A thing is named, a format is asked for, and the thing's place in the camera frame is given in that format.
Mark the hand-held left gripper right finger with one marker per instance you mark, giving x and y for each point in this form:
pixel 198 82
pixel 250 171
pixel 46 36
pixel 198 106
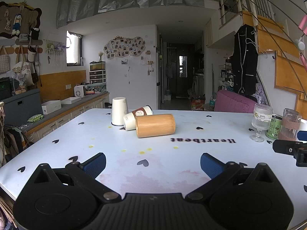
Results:
pixel 211 166

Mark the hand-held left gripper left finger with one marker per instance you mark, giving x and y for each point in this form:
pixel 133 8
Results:
pixel 96 164

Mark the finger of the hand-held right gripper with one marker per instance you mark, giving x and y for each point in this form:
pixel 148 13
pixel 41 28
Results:
pixel 285 146

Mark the bamboo wooden cup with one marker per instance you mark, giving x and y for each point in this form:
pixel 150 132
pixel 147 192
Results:
pixel 155 125

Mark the glass cup with brown sleeve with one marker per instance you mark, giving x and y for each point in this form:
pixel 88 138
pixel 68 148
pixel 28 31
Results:
pixel 290 125

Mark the white and blue cup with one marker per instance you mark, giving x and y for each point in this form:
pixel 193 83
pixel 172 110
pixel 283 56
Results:
pixel 303 125

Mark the plain white paper cup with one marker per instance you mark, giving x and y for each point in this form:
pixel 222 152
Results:
pixel 118 111

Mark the paper cup with brown sleeve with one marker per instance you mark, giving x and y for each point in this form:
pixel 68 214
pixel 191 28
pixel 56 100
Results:
pixel 134 118

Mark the green drink can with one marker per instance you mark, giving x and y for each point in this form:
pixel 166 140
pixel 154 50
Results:
pixel 274 130

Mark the ribbed glass goblet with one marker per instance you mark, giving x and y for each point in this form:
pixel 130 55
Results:
pixel 262 121

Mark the low cabinet counter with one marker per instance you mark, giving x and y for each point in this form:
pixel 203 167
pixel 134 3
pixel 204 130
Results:
pixel 72 117

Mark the white heart-print tablecloth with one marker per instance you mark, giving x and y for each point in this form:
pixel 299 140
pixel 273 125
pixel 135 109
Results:
pixel 156 167

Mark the red cardboard box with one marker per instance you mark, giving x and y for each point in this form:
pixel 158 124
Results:
pixel 197 103

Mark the plastic water bottle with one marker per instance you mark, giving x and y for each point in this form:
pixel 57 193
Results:
pixel 212 101

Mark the pink upholstered chair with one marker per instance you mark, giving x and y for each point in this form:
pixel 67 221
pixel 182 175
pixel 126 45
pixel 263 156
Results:
pixel 236 103

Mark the flat white box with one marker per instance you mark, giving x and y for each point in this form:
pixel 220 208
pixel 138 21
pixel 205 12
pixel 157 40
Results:
pixel 71 100

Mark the white cardboard box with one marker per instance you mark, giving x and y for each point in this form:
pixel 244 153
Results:
pixel 51 107

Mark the small white appliance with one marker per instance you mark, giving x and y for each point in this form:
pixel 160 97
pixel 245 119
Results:
pixel 79 91

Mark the green wet wipes pack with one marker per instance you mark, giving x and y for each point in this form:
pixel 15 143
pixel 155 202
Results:
pixel 35 118

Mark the dark bag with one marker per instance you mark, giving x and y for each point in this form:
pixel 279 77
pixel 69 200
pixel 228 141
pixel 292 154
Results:
pixel 13 140

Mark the small drawer organiser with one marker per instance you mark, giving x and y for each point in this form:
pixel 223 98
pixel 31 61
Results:
pixel 97 76

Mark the cluttered shelf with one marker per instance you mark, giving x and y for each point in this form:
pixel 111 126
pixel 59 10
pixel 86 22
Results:
pixel 226 76

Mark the grey storage box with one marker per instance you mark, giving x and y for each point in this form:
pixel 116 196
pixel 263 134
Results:
pixel 21 106

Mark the dark entrance door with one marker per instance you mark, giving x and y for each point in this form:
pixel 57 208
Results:
pixel 181 76

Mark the black jacket with white trim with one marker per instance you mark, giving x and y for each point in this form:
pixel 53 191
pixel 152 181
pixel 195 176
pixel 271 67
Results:
pixel 244 60

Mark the small fish tank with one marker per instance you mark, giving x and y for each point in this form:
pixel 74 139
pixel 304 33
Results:
pixel 97 66

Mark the wooden staircase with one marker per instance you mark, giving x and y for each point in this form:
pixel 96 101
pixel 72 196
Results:
pixel 275 45

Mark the window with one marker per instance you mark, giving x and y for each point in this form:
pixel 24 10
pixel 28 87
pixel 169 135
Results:
pixel 72 50

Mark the printed canvas tote bag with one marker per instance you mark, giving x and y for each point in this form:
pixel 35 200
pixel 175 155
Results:
pixel 22 70

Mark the black appliance with display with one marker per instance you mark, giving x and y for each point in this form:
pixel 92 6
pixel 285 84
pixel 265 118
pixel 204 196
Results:
pixel 4 87

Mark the cloud-shaped photo board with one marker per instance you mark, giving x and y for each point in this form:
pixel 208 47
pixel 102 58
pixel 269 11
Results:
pixel 124 48

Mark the beige quilted tote bag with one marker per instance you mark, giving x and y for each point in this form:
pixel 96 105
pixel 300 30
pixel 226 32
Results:
pixel 4 63

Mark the wall hook rack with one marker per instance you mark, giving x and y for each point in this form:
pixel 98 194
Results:
pixel 55 49

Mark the brown wall board with dolls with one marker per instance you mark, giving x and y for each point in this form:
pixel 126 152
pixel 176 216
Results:
pixel 24 16

